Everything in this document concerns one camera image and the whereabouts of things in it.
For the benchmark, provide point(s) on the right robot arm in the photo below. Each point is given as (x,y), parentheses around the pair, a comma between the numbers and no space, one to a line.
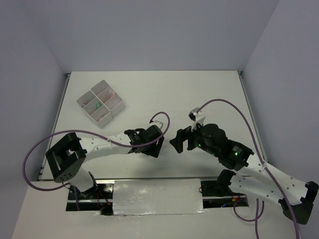
(244,173)

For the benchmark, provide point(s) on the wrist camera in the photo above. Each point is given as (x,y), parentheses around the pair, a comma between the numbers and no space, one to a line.
(198,117)
(157,123)

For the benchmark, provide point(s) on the white organizer left box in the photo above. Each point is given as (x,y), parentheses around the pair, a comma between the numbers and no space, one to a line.
(99,116)

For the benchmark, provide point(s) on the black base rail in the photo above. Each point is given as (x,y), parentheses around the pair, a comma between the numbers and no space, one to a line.
(102,202)

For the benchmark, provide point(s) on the silver foil panel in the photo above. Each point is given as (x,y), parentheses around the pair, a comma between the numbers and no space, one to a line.
(157,197)

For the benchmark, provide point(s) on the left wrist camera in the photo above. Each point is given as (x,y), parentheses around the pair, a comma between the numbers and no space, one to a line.
(157,123)

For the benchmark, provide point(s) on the orange pink highlighter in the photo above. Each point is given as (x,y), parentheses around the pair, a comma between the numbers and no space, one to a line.
(109,96)

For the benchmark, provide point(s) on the white organizer box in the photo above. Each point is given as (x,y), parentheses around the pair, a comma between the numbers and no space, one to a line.
(99,116)
(115,105)

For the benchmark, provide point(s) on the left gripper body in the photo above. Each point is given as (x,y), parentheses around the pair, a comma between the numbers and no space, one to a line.
(152,150)

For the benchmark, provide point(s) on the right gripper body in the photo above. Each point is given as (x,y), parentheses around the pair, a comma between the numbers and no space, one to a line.
(195,139)

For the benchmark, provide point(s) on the white organizer right box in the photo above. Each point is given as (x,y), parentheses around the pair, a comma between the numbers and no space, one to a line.
(115,105)

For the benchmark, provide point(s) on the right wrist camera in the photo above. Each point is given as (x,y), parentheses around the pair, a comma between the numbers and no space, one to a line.
(198,117)

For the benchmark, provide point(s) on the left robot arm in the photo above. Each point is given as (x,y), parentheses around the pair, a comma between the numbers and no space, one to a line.
(66,157)

